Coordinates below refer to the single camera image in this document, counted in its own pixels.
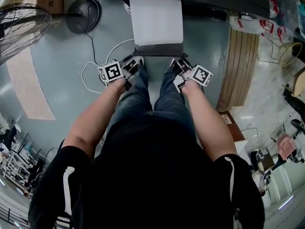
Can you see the brown floor mat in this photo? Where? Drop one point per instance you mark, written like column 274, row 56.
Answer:
column 31, row 87

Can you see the person's black shirt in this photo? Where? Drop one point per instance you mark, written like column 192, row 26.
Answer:
column 147, row 182

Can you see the person's left shoe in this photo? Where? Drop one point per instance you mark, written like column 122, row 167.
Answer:
column 140, row 61

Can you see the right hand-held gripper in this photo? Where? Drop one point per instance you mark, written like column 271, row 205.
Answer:
column 202, row 75

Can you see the black pedestal fan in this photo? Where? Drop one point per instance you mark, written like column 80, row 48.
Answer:
column 26, row 27

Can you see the clear plastic storage box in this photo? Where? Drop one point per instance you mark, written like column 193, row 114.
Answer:
column 293, row 11

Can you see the person's right forearm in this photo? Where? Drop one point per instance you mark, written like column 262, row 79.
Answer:
column 209, row 120

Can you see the wooden slatted mat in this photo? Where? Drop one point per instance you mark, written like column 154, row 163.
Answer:
column 238, row 68

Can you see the person's left forearm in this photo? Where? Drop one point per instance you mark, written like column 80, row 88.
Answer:
column 95, row 118

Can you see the person's blue jeans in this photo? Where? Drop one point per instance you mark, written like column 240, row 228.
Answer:
column 143, row 99

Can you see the person's shoe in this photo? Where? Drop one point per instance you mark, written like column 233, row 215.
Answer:
column 173, row 63
column 140, row 61

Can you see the person's right shoe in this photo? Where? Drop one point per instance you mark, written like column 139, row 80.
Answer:
column 173, row 63

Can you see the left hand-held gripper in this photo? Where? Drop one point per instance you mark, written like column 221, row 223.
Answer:
column 110, row 71

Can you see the white drawer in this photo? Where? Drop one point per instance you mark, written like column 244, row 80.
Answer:
column 157, row 20

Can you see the pink cloth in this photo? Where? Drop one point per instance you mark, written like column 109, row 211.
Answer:
column 287, row 147

